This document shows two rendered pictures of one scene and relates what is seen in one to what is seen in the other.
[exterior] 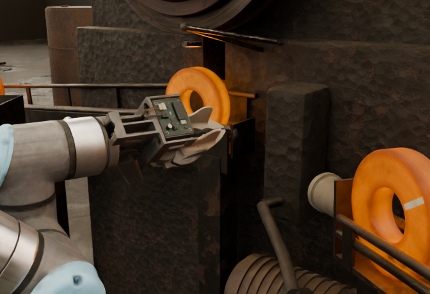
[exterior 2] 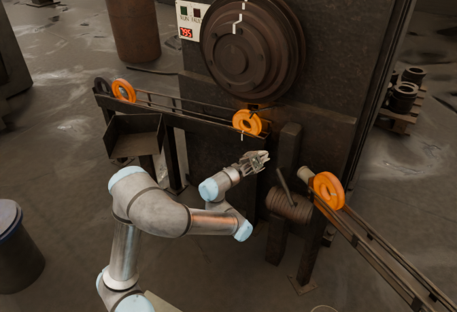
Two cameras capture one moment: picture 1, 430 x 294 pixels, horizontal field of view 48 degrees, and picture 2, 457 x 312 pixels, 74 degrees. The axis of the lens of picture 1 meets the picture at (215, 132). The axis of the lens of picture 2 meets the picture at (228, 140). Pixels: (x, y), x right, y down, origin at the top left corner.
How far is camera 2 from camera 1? 0.75 m
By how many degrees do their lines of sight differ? 22
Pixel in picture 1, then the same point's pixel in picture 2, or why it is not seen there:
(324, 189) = (303, 175)
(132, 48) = (211, 90)
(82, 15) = not seen: outside the picture
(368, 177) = (319, 179)
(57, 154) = (228, 185)
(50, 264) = (240, 223)
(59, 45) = (117, 14)
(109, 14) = (194, 66)
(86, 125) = (233, 173)
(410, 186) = (332, 189)
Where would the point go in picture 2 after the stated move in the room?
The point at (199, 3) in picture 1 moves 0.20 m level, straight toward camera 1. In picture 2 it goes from (253, 96) to (264, 121)
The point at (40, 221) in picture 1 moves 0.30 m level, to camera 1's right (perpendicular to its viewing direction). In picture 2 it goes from (224, 204) to (302, 197)
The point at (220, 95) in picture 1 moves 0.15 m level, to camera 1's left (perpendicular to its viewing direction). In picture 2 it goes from (258, 124) to (227, 126)
